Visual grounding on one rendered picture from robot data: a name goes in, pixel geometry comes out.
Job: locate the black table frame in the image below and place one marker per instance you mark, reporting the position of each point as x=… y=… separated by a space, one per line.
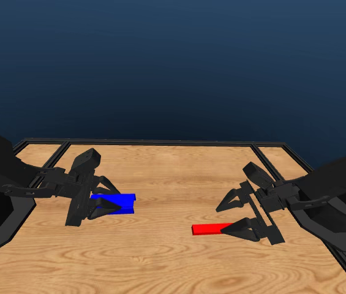
x=160 y=142

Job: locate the blue hollow socket block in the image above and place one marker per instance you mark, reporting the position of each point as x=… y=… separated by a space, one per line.
x=126 y=200

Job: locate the thin red peg bar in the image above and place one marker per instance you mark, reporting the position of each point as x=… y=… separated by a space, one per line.
x=206 y=229

